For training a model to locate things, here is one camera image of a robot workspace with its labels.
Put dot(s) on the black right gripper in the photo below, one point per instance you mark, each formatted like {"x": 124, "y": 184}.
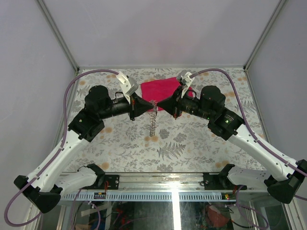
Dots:
{"x": 173, "y": 104}

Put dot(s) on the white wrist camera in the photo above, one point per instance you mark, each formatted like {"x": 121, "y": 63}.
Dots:
{"x": 185, "y": 80}
{"x": 128, "y": 85}

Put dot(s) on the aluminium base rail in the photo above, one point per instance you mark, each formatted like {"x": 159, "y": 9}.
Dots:
{"x": 133, "y": 186}

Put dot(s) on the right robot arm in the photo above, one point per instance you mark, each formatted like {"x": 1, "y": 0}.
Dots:
{"x": 282, "y": 175}

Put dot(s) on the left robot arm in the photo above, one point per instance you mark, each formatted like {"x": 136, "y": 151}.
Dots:
{"x": 44, "y": 187}

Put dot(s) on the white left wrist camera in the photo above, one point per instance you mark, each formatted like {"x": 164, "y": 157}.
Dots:
{"x": 128, "y": 85}

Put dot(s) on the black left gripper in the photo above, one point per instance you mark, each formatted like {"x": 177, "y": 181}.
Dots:
{"x": 144, "y": 106}

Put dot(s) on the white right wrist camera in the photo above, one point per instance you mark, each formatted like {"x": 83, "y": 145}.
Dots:
{"x": 185, "y": 80}

